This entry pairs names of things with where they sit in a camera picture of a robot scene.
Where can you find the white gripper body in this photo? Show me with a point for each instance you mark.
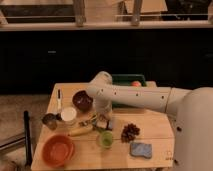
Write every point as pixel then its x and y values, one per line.
pixel 103 109

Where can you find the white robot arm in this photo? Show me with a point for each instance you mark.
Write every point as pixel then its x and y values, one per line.
pixel 192 109

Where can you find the green plastic cup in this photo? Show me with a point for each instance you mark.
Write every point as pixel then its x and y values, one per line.
pixel 105 139

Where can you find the white plastic cup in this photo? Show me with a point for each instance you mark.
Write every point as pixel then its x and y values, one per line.
pixel 68 114

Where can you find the metal measuring cup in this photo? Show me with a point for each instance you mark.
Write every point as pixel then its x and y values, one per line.
pixel 50 120

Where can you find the grey cloth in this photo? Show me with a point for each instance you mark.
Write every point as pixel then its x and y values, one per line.
pixel 103 125

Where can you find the dark red bowl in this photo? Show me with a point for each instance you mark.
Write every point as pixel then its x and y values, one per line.
pixel 82 101

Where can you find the green plastic tray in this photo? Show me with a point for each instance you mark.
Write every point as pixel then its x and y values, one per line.
pixel 128 79

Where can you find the yellow banana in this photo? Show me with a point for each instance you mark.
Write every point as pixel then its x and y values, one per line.
pixel 80 131

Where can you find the bunch of dark grapes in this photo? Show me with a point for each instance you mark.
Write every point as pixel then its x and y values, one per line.
pixel 129 133

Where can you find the red apple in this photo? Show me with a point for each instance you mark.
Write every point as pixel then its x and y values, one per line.
pixel 136 83

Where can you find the blue sponge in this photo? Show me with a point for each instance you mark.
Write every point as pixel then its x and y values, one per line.
pixel 138 149

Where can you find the orange plastic bowl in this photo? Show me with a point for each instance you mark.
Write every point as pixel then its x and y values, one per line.
pixel 57 150

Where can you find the yellow handled fork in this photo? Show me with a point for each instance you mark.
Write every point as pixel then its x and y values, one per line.
pixel 92 120

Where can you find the black chair frame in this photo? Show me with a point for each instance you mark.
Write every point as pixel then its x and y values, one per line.
pixel 21 137

